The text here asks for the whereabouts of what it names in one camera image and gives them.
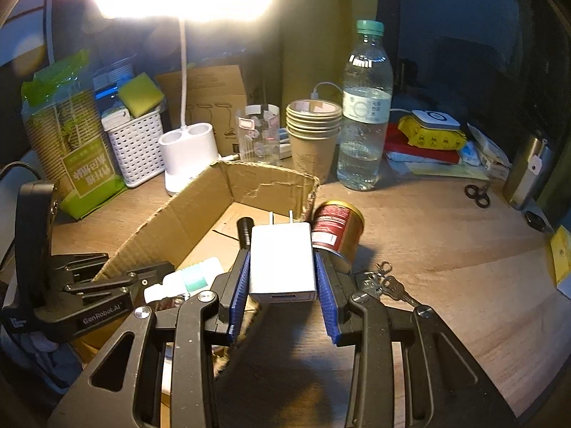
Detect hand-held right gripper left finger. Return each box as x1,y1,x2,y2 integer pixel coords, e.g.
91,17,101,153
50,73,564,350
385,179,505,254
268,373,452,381
47,247,253,428

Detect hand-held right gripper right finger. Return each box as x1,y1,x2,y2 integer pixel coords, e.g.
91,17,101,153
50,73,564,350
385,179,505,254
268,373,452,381
313,250,518,428

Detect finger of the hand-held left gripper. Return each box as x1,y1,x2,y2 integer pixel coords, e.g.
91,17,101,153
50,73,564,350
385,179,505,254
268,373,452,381
62,262,177,308
48,252,110,284

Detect white medicine bottle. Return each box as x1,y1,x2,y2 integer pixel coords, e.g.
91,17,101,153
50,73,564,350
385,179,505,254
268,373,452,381
143,256,226,304

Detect white plug charger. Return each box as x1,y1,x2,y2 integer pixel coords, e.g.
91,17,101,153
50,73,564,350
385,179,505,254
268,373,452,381
248,211,318,304

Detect black flashlight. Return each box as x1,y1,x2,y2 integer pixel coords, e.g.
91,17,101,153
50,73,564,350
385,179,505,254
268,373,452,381
236,216,256,248

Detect cardboard box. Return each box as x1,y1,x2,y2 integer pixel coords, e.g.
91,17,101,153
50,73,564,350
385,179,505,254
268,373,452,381
74,160,322,377

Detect red metal can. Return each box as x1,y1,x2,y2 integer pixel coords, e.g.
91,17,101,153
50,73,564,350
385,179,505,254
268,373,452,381
311,200,365,272

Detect bunch of keys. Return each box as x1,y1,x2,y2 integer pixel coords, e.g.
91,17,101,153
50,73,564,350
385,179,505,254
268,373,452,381
354,262,422,308

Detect green paper cup package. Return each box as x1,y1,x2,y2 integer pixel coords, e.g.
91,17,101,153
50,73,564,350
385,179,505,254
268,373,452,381
21,49,128,220

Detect white desk lamp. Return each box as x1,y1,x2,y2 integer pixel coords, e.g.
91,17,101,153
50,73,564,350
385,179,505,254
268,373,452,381
89,0,277,197

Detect white woven plastic basket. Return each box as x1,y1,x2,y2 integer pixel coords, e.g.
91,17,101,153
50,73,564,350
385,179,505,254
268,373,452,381
102,108,167,188

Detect white tissue pack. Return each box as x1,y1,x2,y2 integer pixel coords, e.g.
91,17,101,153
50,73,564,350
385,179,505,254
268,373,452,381
101,105,132,132

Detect stack of brown paper cups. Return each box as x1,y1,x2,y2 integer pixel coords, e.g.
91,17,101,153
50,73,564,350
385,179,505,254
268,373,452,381
285,98,343,183

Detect clear patterned glass cup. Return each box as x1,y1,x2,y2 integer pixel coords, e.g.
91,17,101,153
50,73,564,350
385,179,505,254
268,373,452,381
235,104,282,165

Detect clear plastic water bottle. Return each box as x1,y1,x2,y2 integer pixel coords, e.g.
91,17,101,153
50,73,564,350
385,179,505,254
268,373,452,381
337,19,393,192

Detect red book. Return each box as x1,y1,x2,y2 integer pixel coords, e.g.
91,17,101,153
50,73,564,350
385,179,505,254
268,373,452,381
384,122,462,165

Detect yellow green sponge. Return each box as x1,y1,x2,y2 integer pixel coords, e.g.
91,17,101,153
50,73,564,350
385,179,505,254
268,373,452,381
117,72,165,119

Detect black scissors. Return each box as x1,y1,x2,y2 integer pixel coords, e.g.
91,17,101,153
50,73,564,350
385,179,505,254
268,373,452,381
464,183,491,209

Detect brown cardboard lamp packaging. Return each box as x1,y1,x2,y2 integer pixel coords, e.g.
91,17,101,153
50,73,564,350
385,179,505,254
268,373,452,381
155,65,248,161

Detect yellow tank-shaped case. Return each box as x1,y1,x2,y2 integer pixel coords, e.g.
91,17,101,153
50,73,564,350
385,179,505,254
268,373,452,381
397,115,467,150

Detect white round-cornered device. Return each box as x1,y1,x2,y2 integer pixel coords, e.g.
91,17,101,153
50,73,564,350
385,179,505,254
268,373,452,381
411,109,460,131

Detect white paper packets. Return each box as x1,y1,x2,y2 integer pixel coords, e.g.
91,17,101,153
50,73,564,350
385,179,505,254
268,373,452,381
459,122,511,170

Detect stainless steel thermos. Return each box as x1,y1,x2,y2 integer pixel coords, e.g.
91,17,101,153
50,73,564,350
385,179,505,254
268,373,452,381
502,131,556,211

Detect small yellow box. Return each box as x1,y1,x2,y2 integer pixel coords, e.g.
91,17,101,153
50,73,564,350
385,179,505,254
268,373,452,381
550,225,571,288

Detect black cable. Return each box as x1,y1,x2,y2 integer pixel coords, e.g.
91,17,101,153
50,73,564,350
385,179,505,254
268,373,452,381
0,163,45,183

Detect white charging cable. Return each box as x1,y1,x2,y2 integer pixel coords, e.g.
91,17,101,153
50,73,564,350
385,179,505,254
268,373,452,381
312,81,413,114

